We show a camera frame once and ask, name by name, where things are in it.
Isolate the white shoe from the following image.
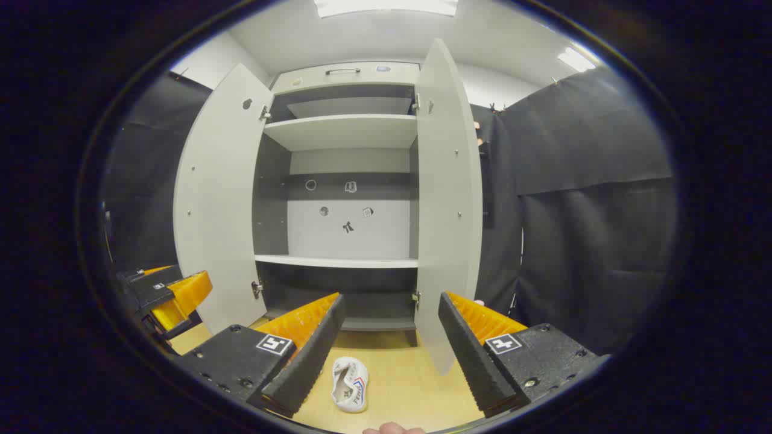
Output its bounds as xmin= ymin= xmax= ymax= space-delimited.
xmin=331 ymin=356 xmax=369 ymax=414

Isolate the ceiling light panel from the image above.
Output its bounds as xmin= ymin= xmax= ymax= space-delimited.
xmin=314 ymin=0 xmax=459 ymax=18
xmin=557 ymin=46 xmax=598 ymax=74

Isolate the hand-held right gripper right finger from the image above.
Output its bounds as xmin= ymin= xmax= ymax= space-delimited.
xmin=438 ymin=291 xmax=610 ymax=418

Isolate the white shoe cabinet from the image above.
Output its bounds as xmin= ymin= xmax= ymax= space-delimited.
xmin=173 ymin=38 xmax=483 ymax=376

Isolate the white cabinet door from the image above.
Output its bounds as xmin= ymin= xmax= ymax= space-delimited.
xmin=173 ymin=63 xmax=275 ymax=336
xmin=415 ymin=38 xmax=483 ymax=376

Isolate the white cabinet drawer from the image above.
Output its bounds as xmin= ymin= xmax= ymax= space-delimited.
xmin=271 ymin=61 xmax=420 ymax=96

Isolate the black backdrop cloth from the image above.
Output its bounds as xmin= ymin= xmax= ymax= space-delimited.
xmin=103 ymin=63 xmax=679 ymax=356

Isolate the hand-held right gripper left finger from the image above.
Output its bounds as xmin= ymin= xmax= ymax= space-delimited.
xmin=179 ymin=292 xmax=347 ymax=418

